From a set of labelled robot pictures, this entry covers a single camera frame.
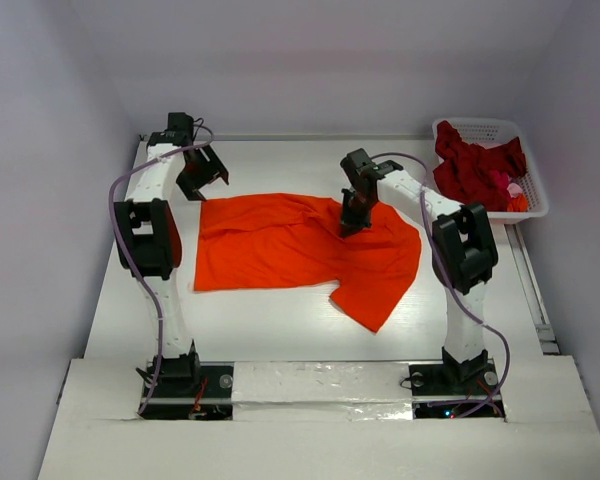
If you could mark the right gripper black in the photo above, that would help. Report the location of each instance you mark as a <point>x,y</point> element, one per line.
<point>355,211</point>

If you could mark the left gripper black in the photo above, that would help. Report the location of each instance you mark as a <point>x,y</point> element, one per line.
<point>192,186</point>

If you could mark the orange t shirt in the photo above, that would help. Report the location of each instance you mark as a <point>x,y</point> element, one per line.
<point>282,240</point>

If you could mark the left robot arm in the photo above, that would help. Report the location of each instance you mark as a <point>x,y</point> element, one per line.
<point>147,239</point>

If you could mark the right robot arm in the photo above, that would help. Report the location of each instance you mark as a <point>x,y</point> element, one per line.
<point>463,248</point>

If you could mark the dark red t shirt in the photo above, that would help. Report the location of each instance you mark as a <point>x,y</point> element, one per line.
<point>464,175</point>

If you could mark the pink garment in basket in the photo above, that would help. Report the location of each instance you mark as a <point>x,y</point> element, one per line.
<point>505,184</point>

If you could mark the white plastic basket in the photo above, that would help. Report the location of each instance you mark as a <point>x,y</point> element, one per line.
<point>492,132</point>

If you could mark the small orange garment in basket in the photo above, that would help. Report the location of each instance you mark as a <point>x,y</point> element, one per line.
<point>518,204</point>

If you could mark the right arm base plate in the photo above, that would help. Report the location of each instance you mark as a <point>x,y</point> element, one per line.
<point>437,396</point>

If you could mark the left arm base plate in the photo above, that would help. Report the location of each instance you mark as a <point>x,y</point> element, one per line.
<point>180,399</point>

